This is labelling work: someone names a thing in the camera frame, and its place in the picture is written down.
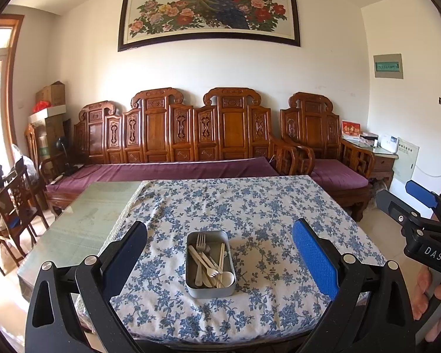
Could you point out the carved wooden armchair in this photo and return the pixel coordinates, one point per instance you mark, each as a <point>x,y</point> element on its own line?
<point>312,125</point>

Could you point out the rectangular metal tin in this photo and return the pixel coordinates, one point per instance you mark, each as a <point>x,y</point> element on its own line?
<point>209,292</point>

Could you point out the white electronic device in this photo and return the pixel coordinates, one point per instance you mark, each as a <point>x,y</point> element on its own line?
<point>387,144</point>

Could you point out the white wall panel box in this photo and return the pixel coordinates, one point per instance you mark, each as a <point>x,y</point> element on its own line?
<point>406,160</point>

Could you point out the white plastic bag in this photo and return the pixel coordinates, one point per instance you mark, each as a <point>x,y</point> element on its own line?
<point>25,161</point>

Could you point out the red gift box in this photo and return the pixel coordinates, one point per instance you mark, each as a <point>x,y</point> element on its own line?
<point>351,129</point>

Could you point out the red cloth bundle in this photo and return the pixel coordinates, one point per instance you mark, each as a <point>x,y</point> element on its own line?
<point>40,106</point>

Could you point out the purple sofa cushion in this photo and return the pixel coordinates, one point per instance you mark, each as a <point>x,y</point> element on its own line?
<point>169,171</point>

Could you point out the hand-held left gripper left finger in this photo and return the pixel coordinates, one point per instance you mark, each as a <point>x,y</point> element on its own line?
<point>126,253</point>

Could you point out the glass top table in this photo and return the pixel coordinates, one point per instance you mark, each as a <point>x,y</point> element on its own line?
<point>84,220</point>

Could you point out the brown cardboard box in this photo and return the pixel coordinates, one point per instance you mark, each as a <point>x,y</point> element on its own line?
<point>51,93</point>

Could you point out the carved wooden sofa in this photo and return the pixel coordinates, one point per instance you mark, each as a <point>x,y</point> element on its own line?
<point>158,132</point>

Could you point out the brown wooden chopstick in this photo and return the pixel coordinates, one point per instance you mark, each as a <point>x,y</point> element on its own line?
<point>215,275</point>
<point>210,282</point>

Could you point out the white plastic fork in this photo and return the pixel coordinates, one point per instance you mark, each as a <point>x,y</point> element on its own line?
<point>205,264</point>

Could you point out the wooden door frame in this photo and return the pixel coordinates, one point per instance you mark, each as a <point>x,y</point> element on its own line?
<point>16,62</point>

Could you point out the grey wall breaker box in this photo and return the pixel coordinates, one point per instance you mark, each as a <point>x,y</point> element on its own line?
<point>388,66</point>

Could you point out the tall cardboard box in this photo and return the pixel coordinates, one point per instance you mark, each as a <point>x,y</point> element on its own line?
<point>49,136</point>

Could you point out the flat white box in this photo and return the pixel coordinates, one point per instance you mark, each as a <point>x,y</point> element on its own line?
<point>47,114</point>

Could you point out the purple armchair cushion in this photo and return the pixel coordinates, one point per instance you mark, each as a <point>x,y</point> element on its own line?
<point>338,176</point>

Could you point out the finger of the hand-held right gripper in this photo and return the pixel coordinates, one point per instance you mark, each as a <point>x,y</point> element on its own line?
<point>420,191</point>
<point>397,207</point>

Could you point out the person's right hand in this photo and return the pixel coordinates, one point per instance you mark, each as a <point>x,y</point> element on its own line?
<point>420,294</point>

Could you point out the wooden dining chair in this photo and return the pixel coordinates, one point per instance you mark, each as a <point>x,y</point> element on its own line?
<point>22,195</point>
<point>0,228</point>

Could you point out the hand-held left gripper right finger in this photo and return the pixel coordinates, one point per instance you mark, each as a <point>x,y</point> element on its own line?
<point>314,257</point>

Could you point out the white plastic spoon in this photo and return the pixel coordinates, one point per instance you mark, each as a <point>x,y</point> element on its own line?
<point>228,278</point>

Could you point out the wooden side table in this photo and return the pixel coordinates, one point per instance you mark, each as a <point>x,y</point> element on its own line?
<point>384,169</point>

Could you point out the framed peacock painting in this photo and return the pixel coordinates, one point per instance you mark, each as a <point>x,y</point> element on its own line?
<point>205,11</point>

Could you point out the blue floral tablecloth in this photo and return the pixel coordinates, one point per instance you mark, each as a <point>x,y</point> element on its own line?
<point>242,206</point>

